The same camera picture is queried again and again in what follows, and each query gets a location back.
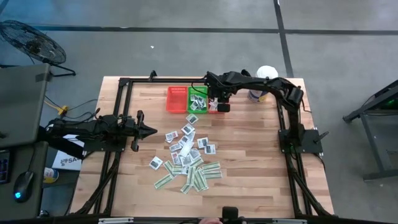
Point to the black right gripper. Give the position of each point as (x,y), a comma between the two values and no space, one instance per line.
(220,90)

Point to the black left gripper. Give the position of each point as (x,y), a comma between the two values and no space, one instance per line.
(132,129)

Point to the white square pad packet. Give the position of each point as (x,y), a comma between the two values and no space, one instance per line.
(194,153)
(175,147)
(200,100)
(210,149)
(171,136)
(202,142)
(191,118)
(196,107)
(186,160)
(183,140)
(191,136)
(193,98)
(188,128)
(155,163)

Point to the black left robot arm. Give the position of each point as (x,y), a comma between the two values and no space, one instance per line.
(93,127)

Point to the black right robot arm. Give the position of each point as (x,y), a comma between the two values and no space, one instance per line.
(273,85)

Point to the orange plastic basket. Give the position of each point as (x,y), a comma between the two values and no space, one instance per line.
(213,112)
(177,102)

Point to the green plastic basket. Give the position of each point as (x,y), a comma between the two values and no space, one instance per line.
(194,90)

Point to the red printed square pad packet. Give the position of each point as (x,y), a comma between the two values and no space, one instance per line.
(175,158)

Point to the white wipes canister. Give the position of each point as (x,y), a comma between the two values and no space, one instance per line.
(267,71)

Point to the white printed box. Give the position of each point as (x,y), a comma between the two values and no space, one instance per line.
(66,161)

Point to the yellow blue can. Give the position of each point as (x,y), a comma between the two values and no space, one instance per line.
(51,175)

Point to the person's hand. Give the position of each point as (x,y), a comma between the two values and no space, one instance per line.
(211,221)

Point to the black box device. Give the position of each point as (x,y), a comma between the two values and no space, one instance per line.
(230,212)

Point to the dark grey desk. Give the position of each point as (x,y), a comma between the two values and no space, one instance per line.
(31,155)

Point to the grey desk panel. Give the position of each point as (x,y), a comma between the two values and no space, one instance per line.
(21,102)

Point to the black computer mouse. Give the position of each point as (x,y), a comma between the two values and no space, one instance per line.
(23,186)

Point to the black floor fan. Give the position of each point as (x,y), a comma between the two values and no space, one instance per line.
(32,43)

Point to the black metal cart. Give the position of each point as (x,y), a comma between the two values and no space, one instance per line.
(367,105)

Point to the black keyboard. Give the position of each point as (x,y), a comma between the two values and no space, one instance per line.
(3,166)

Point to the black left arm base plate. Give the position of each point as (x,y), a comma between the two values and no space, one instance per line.
(102,146)

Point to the black aluminium rig frame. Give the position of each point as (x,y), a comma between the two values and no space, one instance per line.
(161,81)

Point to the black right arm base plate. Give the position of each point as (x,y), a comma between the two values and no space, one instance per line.
(311,141)

